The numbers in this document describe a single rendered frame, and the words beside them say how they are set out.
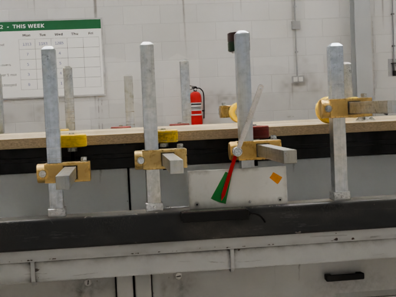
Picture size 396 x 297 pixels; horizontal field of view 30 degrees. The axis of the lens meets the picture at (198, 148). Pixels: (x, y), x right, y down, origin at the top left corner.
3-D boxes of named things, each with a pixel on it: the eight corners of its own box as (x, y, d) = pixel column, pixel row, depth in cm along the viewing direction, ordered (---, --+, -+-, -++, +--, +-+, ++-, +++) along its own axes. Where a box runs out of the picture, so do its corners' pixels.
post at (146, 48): (162, 226, 192) (153, 40, 190) (148, 227, 192) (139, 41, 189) (161, 224, 196) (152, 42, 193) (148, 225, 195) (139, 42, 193)
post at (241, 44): (256, 213, 195) (248, 29, 192) (243, 213, 194) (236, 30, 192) (254, 211, 198) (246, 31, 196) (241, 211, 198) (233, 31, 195)
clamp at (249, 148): (281, 158, 194) (281, 139, 194) (231, 161, 193) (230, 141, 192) (277, 157, 200) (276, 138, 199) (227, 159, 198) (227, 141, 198)
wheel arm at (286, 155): (298, 167, 163) (297, 147, 163) (283, 167, 163) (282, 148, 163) (260, 155, 207) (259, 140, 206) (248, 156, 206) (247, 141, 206)
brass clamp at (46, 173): (90, 181, 188) (89, 161, 188) (36, 184, 187) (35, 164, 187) (91, 179, 194) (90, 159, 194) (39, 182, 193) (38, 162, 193)
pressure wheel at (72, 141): (94, 173, 203) (92, 131, 202) (73, 176, 196) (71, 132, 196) (73, 172, 207) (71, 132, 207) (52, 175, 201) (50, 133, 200)
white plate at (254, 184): (287, 203, 195) (286, 165, 194) (189, 209, 192) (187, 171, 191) (287, 203, 195) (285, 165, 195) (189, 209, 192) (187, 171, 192)
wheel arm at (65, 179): (71, 192, 161) (69, 173, 161) (55, 194, 160) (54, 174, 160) (80, 176, 204) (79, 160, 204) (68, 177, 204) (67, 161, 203)
